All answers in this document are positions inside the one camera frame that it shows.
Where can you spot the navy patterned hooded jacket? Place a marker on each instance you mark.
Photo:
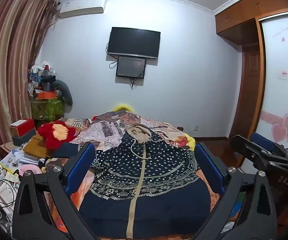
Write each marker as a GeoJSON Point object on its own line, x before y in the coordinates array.
{"type": "Point", "coordinates": [159, 180]}

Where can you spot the brown wooden box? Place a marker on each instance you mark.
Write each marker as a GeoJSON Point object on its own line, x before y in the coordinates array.
{"type": "Point", "coordinates": [36, 147]}

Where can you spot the small black monitor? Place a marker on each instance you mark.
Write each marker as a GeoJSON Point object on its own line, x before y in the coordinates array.
{"type": "Point", "coordinates": [131, 67]}

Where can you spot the printed blanket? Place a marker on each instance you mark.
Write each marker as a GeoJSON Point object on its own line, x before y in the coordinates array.
{"type": "Point", "coordinates": [109, 127]}

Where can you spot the large black television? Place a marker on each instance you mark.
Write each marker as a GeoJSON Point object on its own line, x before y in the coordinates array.
{"type": "Point", "coordinates": [134, 42]}

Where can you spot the green patterned box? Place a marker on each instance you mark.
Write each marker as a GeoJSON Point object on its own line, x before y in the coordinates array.
{"type": "Point", "coordinates": [47, 108]}

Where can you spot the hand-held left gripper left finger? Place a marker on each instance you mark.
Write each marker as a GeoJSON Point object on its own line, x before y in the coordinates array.
{"type": "Point", "coordinates": [81, 166]}

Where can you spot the grey plush pillow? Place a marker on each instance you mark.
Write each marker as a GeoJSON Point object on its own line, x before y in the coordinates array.
{"type": "Point", "coordinates": [65, 91]}

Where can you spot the wooden room door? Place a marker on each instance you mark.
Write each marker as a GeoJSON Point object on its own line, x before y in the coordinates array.
{"type": "Point", "coordinates": [249, 92]}

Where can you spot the red white paper label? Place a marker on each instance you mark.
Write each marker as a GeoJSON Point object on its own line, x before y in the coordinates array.
{"type": "Point", "coordinates": [283, 74]}

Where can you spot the dark grey box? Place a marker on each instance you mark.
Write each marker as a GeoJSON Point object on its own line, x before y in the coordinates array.
{"type": "Point", "coordinates": [24, 137]}

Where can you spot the pile of clothes and bags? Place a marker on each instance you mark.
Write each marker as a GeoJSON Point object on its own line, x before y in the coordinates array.
{"type": "Point", "coordinates": [42, 73]}

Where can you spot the wooden wardrobe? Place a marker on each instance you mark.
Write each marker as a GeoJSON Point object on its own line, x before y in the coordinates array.
{"type": "Point", "coordinates": [236, 17]}

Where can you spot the white wall socket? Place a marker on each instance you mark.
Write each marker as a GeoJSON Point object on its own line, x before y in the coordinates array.
{"type": "Point", "coordinates": [196, 127]}

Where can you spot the white air conditioner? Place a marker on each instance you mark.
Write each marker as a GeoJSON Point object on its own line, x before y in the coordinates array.
{"type": "Point", "coordinates": [81, 6]}

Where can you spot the white heart-printed sliding door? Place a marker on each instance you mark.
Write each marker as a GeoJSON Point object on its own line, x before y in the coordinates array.
{"type": "Point", "coordinates": [279, 100]}

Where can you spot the red plush toy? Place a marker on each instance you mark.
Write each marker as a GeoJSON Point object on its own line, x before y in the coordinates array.
{"type": "Point", "coordinates": [50, 136]}

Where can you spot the red box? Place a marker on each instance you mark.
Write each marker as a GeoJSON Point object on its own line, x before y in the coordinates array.
{"type": "Point", "coordinates": [25, 128]}

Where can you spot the pink soft item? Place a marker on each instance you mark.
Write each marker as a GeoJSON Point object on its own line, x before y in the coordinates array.
{"type": "Point", "coordinates": [30, 169]}

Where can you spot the orange box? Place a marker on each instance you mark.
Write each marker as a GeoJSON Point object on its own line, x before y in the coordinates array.
{"type": "Point", "coordinates": [47, 95]}

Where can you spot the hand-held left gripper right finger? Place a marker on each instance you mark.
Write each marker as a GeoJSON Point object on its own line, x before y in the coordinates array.
{"type": "Point", "coordinates": [210, 167]}

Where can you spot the striped brown curtain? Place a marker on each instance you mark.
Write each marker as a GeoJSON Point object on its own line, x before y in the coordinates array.
{"type": "Point", "coordinates": [9, 55]}

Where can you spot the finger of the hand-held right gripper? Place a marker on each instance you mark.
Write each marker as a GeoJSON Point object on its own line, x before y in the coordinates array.
{"type": "Point", "coordinates": [261, 140]}
{"type": "Point", "coordinates": [259, 156]}

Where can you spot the yellow round object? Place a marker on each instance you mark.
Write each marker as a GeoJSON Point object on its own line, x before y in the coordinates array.
{"type": "Point", "coordinates": [122, 107]}

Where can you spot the pile of magazines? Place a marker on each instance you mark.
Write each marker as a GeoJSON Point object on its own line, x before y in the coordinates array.
{"type": "Point", "coordinates": [14, 160]}

